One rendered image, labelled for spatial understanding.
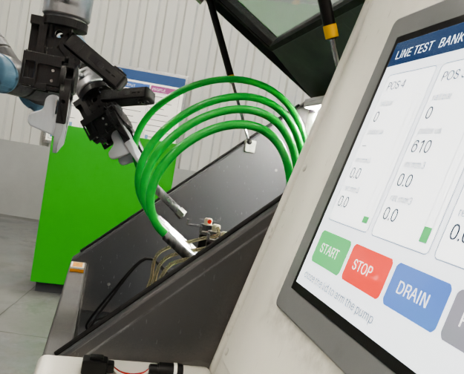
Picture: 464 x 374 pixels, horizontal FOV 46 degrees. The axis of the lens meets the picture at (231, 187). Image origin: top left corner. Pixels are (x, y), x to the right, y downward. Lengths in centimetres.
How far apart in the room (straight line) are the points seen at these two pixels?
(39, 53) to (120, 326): 44
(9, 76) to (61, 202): 317
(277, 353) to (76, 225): 381
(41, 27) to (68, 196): 343
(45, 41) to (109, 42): 678
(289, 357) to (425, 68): 30
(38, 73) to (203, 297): 43
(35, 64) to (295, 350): 60
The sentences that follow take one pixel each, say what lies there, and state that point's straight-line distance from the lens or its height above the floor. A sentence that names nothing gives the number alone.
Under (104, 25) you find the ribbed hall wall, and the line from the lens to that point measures 780.
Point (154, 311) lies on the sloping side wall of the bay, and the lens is 74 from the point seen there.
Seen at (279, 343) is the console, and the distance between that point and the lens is 58.
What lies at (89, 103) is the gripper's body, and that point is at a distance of 123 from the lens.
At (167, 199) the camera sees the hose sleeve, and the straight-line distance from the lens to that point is 114.
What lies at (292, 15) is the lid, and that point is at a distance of 122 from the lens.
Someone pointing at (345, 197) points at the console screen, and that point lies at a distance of 55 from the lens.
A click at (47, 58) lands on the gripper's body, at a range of 91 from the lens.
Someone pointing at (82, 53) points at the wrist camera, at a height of 139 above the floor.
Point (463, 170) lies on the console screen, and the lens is 42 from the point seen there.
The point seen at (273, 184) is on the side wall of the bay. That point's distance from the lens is 143.
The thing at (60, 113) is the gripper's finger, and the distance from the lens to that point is 90.
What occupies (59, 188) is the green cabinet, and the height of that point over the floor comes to 82.
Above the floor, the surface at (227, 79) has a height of 142.
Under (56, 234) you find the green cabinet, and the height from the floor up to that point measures 46.
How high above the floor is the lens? 126
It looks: 3 degrees down
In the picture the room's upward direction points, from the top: 10 degrees clockwise
